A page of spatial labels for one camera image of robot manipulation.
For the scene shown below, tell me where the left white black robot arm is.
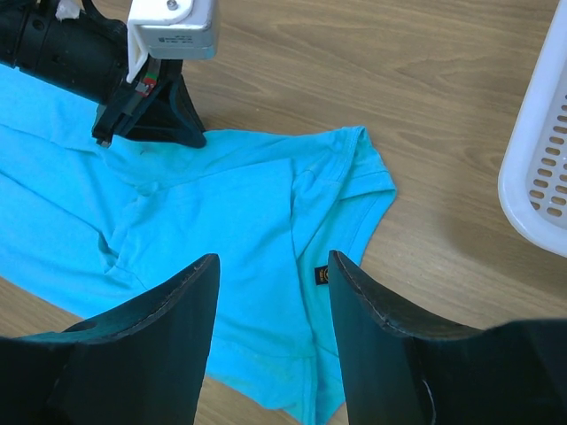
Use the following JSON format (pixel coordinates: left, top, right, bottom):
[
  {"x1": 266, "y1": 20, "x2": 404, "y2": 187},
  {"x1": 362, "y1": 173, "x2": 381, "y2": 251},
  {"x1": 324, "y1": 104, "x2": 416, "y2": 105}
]
[{"x1": 1, "y1": 1, "x2": 206, "y2": 148}]

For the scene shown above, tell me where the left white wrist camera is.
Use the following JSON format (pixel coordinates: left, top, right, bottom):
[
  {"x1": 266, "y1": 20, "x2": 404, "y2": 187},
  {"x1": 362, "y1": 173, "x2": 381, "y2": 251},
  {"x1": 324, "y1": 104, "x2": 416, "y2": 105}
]
[{"x1": 126, "y1": 0, "x2": 221, "y2": 82}]

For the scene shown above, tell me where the white plastic basket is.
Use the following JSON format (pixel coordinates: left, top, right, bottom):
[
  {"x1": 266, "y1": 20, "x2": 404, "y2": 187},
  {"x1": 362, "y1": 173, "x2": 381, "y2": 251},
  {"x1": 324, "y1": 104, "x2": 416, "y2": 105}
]
[{"x1": 498, "y1": 1, "x2": 566, "y2": 257}]

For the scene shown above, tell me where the turquoise t shirt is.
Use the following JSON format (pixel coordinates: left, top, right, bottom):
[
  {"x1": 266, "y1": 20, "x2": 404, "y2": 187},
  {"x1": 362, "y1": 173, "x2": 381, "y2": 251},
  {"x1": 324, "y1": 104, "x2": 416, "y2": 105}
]
[{"x1": 1, "y1": 67, "x2": 397, "y2": 424}]

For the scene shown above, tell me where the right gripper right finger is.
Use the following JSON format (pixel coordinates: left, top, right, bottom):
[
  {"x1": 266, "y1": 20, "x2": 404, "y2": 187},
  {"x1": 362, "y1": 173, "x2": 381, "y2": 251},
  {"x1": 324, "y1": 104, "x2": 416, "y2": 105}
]
[{"x1": 329, "y1": 250, "x2": 480, "y2": 424}]

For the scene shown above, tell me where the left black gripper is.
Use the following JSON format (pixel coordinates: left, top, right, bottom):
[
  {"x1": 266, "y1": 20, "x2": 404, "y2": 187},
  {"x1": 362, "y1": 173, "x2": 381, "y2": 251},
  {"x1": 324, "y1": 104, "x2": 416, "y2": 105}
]
[{"x1": 91, "y1": 58, "x2": 206, "y2": 149}]

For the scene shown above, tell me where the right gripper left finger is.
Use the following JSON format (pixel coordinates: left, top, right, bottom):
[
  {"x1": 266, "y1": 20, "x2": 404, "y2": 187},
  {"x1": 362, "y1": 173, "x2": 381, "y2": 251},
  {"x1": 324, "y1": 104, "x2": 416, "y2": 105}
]
[{"x1": 46, "y1": 254, "x2": 220, "y2": 424}]

